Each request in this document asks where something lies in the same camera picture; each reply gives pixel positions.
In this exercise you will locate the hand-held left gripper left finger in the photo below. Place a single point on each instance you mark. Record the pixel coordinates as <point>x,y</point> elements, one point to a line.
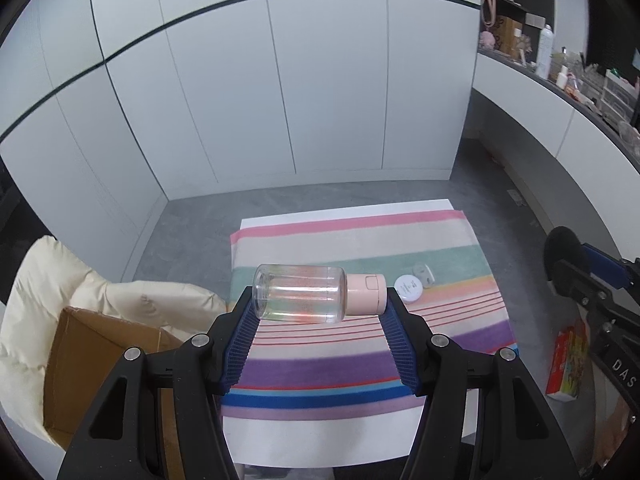
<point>240,346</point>

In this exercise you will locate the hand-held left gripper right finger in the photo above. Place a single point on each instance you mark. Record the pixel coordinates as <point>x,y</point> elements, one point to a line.
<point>400,351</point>

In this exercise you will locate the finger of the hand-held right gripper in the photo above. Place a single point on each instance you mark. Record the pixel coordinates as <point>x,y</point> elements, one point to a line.
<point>575,280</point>
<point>607,266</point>

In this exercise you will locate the clear bottle with pink cap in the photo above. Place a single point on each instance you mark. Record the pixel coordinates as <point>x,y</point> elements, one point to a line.
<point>300,292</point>

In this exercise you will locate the cardboard box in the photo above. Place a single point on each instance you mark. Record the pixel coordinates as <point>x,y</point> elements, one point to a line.
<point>100,340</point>

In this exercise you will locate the striped cloth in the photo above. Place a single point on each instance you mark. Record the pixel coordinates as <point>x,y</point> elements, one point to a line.
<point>350,365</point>

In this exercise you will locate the colourful printed box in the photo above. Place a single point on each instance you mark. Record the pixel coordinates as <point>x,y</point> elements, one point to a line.
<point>567,365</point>

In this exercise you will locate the white round container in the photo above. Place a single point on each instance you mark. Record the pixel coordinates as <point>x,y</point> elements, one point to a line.
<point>409,288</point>

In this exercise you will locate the small grey object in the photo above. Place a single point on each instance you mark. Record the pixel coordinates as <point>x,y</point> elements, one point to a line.
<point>424,274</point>

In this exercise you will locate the cream padded chair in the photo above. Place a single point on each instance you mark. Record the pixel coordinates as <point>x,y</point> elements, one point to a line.
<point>150,305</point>

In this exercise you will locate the striped pastel tablecloth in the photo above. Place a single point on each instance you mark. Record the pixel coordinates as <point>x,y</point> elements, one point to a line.
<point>325,440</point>

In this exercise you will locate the clear drawer organizer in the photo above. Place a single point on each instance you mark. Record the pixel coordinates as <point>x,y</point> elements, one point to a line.
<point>619,95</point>

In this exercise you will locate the white curved counter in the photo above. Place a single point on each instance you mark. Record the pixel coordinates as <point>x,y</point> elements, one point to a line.
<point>525,110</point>

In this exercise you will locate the small white bottle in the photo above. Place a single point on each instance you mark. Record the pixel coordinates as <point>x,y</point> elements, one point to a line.
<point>562,77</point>

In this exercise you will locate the white spray bottle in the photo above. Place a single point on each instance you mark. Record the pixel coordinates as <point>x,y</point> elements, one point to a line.
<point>544,52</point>

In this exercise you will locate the brown carton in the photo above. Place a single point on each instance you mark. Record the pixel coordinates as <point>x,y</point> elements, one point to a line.
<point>509,35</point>

